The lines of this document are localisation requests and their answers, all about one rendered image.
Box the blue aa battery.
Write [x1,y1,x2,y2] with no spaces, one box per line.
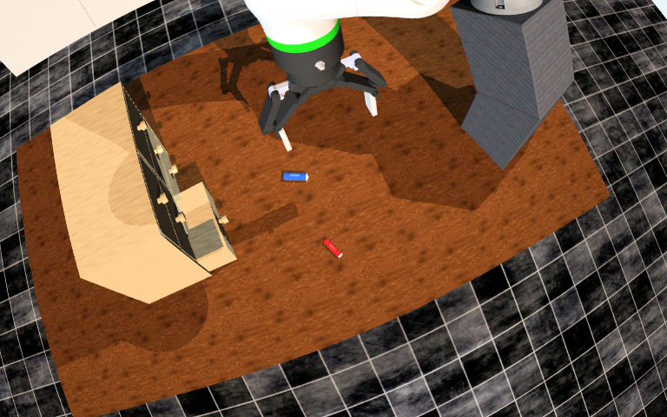
[283,173,308,181]

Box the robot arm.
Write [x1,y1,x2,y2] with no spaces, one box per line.
[244,0,543,76]

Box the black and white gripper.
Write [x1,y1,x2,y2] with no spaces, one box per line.
[258,50,387,151]

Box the small wooden chest of drawers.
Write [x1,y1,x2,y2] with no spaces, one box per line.
[50,82,211,304]

